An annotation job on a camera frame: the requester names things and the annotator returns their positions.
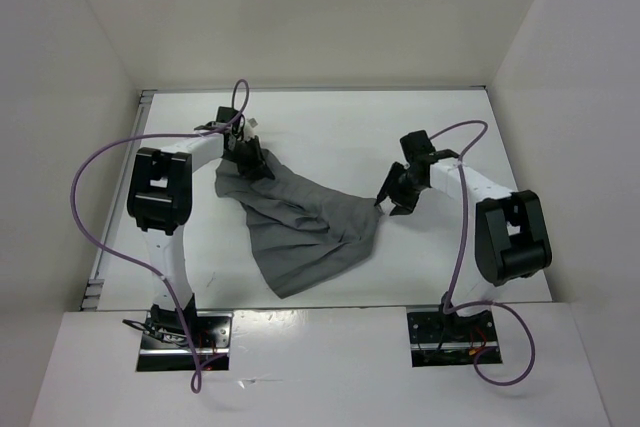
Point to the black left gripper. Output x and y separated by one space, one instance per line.
256 168

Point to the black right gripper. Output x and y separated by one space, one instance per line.
404 204

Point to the grey pleated skirt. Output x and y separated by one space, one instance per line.
302 234

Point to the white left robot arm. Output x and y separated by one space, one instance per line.
160 200

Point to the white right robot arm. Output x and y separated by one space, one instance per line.
509 228

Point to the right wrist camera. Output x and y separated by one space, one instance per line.
416 144

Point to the aluminium table frame rail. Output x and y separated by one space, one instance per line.
93 288

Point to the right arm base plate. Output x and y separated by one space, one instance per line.
439 340

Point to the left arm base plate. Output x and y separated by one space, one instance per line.
163 350

